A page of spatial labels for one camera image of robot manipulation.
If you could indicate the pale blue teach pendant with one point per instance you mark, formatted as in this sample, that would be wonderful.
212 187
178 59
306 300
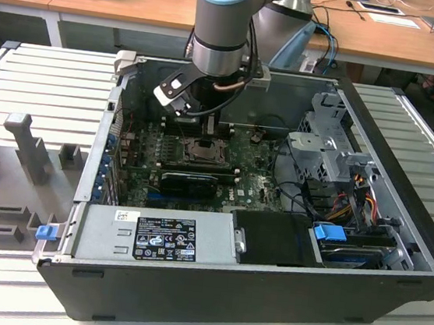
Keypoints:
299 42

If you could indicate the white paper sheet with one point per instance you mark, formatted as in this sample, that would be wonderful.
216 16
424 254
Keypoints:
394 20

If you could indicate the blue case latch tab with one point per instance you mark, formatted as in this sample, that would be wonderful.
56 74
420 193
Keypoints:
46 233

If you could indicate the black open PC case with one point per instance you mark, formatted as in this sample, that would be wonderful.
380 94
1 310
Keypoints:
224 300

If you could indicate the grey power supply unit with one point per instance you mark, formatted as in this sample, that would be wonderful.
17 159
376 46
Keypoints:
99 235

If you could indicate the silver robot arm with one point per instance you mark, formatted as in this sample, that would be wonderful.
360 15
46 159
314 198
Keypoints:
221 22

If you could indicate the blue expansion slot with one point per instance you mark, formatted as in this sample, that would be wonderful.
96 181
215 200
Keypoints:
157 195

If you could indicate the green motherboard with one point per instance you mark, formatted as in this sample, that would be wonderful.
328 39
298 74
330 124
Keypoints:
252 194

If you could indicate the grey parts rack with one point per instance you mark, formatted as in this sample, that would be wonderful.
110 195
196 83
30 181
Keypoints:
10 186

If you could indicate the white framed tablet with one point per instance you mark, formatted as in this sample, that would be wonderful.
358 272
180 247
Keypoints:
379 8

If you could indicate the black graphics card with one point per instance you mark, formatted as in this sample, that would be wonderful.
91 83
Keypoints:
189 184

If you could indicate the CPU socket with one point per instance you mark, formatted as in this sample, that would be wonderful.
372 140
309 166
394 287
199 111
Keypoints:
222 163

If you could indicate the hard disk in blue carrier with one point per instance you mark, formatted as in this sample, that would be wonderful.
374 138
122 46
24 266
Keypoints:
328 235

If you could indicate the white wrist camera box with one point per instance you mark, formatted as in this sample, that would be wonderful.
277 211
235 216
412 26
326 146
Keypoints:
172 90

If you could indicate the black plastic drive cover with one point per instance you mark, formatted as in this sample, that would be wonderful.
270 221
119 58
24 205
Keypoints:
275 239

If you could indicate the silver metal drive cage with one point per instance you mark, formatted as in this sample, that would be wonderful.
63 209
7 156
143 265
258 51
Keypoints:
312 150

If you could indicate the black RAM slot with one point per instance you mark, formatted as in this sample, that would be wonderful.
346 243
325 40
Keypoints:
223 176
197 165
187 131
227 126

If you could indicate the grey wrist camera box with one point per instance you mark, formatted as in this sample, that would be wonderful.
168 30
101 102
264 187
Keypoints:
259 79

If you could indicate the wooden desk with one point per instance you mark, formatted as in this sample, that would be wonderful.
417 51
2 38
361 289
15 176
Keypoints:
141 5

